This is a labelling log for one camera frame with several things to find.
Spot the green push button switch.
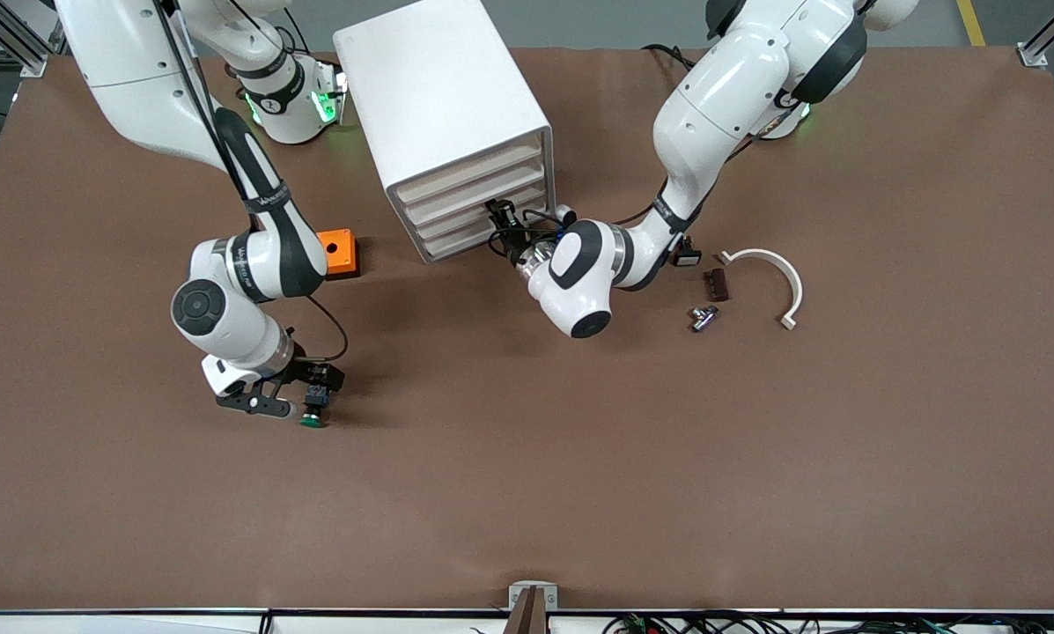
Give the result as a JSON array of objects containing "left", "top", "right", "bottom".
[{"left": 299, "top": 382, "right": 333, "bottom": 431}]

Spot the brown table mat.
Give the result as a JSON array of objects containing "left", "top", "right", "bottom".
[{"left": 0, "top": 44, "right": 1054, "bottom": 614}]

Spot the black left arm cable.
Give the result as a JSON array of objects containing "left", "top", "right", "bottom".
[{"left": 489, "top": 206, "right": 573, "bottom": 258}]

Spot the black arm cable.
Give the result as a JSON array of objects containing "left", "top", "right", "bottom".
[
  {"left": 489, "top": 206, "right": 573, "bottom": 258},
  {"left": 305, "top": 294, "right": 350, "bottom": 364}
]

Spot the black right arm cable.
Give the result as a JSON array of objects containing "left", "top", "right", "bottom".
[{"left": 305, "top": 294, "right": 350, "bottom": 364}]

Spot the orange button enclosure box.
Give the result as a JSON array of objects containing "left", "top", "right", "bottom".
[{"left": 315, "top": 229, "right": 361, "bottom": 282}]

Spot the black base cable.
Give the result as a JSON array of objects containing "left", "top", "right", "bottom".
[{"left": 641, "top": 42, "right": 697, "bottom": 73}]

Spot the white curved plastic bracket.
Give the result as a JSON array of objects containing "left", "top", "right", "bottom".
[{"left": 718, "top": 248, "right": 805, "bottom": 332}]

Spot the grey metal bracket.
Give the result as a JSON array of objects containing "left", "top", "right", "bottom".
[{"left": 507, "top": 581, "right": 560, "bottom": 634}]

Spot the white table edge rail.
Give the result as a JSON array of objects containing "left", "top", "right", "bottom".
[{"left": 0, "top": 608, "right": 1054, "bottom": 634}]

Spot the black cable bundle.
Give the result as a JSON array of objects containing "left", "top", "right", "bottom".
[{"left": 606, "top": 612, "right": 1054, "bottom": 634}]

